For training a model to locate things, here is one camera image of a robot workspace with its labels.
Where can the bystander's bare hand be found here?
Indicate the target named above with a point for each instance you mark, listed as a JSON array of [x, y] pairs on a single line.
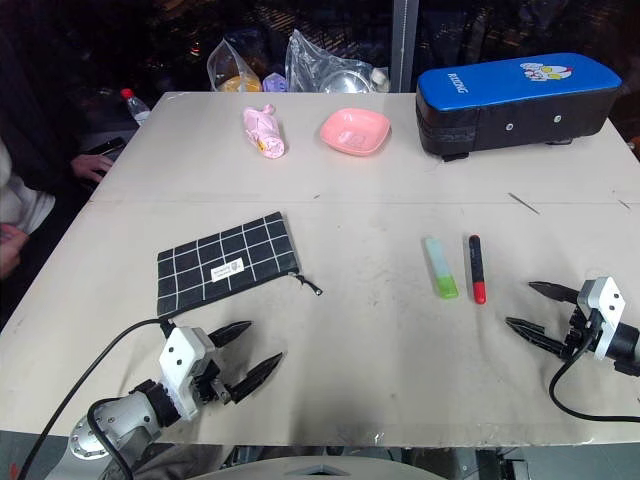
[[92, 167], [11, 245]]

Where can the black grid pencil pouch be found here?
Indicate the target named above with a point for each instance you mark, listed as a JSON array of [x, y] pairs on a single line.
[[225, 260]]

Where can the clear bag with yellow contents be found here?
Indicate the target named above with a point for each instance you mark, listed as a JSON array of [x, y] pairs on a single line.
[[235, 75]]

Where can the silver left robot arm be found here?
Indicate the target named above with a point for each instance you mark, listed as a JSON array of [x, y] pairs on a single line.
[[120, 415]]

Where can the pink plastic bowl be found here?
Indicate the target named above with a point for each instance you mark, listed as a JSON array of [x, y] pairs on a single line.
[[356, 131]]

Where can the black phone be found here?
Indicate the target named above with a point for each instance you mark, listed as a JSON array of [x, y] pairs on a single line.
[[105, 147]]

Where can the pink wrapped packet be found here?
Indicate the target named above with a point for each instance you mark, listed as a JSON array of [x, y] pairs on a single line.
[[265, 131]]

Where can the small purple object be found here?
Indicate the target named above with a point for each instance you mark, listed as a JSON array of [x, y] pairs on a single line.
[[274, 82]]

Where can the clear crumpled plastic bag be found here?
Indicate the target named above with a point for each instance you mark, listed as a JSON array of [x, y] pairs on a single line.
[[310, 60]]

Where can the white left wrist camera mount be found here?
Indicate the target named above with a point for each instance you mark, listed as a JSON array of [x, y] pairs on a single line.
[[182, 360]]

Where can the grey metal post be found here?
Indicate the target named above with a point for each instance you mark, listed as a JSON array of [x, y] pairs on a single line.
[[404, 45]]

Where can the red-capped clear plastic bottle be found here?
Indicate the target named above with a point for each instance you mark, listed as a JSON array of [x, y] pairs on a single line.
[[136, 107]]

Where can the bystander's white-sleeved forearm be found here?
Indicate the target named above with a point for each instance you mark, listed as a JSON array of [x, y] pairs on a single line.
[[22, 197]]

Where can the black and red pen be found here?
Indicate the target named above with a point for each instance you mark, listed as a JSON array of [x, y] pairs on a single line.
[[477, 270]]

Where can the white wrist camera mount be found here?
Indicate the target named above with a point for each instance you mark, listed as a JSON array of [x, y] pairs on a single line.
[[182, 360], [606, 300]]

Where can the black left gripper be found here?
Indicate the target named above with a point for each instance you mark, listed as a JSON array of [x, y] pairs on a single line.
[[210, 382]]

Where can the grey rounded robot body shape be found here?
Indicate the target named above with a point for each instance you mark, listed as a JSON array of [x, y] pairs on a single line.
[[320, 469]]

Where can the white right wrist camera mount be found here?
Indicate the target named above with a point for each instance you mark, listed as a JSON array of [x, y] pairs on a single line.
[[606, 300]]

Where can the green and blue eraser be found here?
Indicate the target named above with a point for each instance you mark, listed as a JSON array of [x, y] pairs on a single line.
[[442, 270]]

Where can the blue-topped black padded box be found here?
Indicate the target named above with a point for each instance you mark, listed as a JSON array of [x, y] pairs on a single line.
[[505, 95]]

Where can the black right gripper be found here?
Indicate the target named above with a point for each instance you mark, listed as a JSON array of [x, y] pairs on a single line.
[[580, 332]]

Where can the metal bowl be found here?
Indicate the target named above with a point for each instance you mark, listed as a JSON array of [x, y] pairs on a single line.
[[342, 82]]

